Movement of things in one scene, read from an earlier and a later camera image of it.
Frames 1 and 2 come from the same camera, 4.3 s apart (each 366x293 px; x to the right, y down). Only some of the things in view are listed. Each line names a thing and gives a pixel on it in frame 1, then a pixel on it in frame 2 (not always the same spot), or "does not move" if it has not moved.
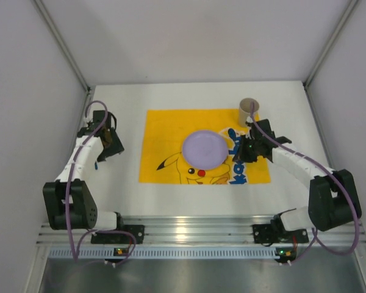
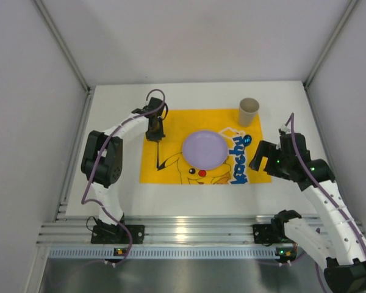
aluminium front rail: [201, 230] does not move
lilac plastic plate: [205, 149] does not move
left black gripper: [113, 144] → [155, 135]
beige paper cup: [245, 110] does not move
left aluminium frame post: [68, 50] does not move
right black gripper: [246, 151] → [268, 159]
